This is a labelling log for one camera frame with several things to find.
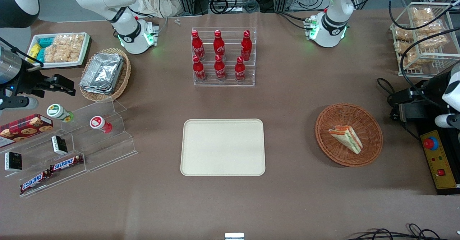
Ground red cola bottle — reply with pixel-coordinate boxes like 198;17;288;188
192;30;205;61
235;56;247;82
213;30;226;59
241;30;253;61
193;55;207;82
214;55;227;81

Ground stack of foil trays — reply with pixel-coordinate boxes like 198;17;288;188
79;52;124;95

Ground red cookie box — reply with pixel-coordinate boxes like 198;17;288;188
0;114;54;148

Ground clear acrylic stepped shelf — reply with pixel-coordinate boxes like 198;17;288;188
0;98;138;198

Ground red lidded cup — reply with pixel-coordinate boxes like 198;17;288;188
89;116;113;134

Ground bagged cracker packet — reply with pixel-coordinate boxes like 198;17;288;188
413;20;449;47
411;8;436;22
393;27;414;42
395;41;423;70

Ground black table cable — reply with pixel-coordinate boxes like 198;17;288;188
376;77;397;106

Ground brown round wicker basket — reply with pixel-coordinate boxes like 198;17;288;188
315;103;383;167

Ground black cable coil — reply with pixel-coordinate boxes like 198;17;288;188
210;0;238;15

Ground beige cloth bag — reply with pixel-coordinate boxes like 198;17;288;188
134;0;181;18

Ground white wire rack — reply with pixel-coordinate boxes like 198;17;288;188
390;2;460;77

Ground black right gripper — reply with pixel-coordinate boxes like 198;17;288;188
11;62;76;98

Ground white rectangular snack tray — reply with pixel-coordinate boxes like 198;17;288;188
26;32;91;69

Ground light oval wicker basket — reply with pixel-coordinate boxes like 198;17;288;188
79;48;132;102

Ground triangular sandwich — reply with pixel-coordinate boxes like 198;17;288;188
328;125;363;154

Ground clear rice cracker packet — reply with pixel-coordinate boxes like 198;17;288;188
54;34;85;62
43;45;69;63

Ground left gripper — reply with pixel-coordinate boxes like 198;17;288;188
390;75;450;107

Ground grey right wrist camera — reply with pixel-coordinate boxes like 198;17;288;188
0;96;38;112

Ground snickers chocolate bar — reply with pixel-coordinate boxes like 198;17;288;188
49;155;84;172
19;170;53;195

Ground green lidded cup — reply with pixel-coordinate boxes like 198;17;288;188
46;103;75;123

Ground clear acrylic bottle rack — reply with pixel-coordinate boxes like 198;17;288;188
192;27;257;87

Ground small black box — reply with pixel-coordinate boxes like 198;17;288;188
51;135;68;156
4;152;23;172

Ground grey metal box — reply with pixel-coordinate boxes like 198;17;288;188
397;103;420;123

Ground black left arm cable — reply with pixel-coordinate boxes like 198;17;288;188
388;0;460;108

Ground black base platform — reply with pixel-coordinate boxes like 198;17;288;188
413;78;460;196

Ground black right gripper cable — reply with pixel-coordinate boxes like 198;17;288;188
0;37;44;69

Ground yellow emergency stop box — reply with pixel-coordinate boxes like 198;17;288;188
420;129;459;190

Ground black floor cables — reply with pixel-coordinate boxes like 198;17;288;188
346;223;443;240

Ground beige rectangular tray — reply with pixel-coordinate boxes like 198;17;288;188
180;119;266;176

